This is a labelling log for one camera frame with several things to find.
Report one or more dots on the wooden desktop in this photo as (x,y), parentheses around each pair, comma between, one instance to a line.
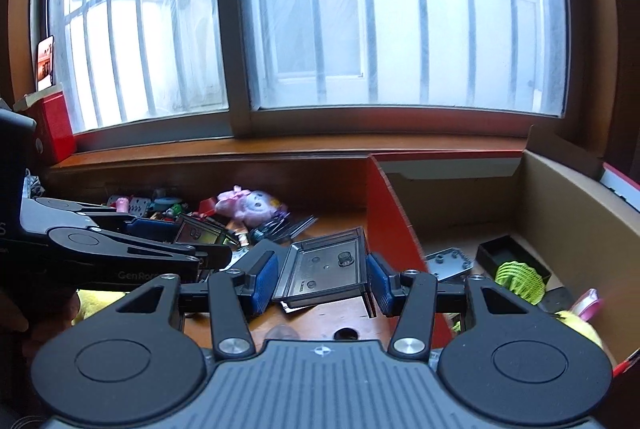
(312,321)

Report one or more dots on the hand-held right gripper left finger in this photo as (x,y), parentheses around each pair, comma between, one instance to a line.
(264,281)

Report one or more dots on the grey plastic case lid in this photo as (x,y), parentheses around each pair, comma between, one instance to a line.
(320,266)

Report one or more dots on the green mesh ball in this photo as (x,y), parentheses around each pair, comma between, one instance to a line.
(520,281)

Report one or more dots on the pile of small toys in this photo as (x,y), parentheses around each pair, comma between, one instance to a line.
(165,206)

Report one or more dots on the black comb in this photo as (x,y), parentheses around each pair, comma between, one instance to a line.
(285,229)

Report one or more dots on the red and white box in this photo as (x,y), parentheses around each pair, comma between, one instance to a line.
(622,186)

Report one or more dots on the red box with cardboard flap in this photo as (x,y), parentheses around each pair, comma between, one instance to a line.
(56,129)

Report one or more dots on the small black tray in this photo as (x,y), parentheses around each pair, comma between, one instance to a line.
(505,249)

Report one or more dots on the smartphone leaning on window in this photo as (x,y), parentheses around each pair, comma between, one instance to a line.
(45,63)

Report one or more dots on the wooden windowsill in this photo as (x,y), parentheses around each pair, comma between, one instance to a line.
(280,149)

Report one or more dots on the barred sliding window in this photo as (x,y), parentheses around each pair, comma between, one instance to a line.
(350,9)

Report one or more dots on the yellow and pink plush toy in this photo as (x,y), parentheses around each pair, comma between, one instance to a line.
(582,324)

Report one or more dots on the grey box with screen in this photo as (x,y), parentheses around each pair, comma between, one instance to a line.
(197,234)

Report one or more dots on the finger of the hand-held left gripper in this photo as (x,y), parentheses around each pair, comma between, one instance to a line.
(150,228)
(150,251)

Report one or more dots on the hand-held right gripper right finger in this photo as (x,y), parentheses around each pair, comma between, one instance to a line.
(381,284)

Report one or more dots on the person's left hand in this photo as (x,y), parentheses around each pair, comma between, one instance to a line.
(20,316)

